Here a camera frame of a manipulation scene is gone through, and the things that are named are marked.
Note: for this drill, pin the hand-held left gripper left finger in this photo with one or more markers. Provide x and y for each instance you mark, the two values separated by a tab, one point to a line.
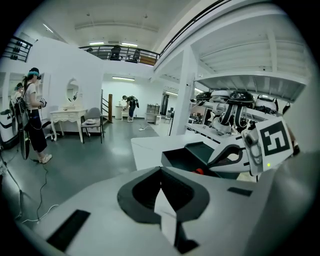
125	197

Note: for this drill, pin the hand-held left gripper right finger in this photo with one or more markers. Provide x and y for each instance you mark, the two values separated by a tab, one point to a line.
200	200

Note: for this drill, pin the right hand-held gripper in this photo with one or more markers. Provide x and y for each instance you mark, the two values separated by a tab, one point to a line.
275	140

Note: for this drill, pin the red round object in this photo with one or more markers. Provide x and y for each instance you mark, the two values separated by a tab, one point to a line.
199	171

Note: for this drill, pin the dark green gift box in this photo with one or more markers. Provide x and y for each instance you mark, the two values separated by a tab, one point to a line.
180	157

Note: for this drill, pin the glossy black helmet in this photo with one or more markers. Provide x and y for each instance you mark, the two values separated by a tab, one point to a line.
241	96

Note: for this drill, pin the matte black helmet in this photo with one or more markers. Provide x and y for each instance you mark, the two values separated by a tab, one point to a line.
203	96

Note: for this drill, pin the white square pillar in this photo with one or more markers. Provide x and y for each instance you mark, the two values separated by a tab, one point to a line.
183	95

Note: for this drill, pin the white shelf rack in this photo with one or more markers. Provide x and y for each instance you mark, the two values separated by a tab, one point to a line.
250	82

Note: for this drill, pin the pink cloth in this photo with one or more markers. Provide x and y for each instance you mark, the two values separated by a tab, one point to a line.
89	122

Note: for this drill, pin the wooden shelf cabinet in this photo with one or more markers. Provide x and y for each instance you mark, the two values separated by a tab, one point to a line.
152	112

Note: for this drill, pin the white curved desk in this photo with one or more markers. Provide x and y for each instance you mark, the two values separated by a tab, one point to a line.
119	111

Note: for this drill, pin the grey chair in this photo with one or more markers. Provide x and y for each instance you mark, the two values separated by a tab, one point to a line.
95	113

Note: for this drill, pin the black stair railing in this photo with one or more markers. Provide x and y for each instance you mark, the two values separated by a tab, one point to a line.
105	107

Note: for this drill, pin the white dressing table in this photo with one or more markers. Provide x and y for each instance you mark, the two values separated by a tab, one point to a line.
67	115

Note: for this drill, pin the white office chair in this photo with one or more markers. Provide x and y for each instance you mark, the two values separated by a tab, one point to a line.
50	125

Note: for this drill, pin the ceiling light tube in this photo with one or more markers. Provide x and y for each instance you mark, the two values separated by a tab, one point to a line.
123	78

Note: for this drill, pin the oval mirror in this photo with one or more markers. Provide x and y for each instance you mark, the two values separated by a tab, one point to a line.
72	90

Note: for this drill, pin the black balcony railing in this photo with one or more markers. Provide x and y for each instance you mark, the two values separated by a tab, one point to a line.
147	60

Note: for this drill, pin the black office chair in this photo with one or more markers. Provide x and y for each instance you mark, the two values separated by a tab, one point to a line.
133	55
115	52

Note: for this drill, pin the brown wooden post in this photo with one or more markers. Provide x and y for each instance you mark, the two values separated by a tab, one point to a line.
110	107

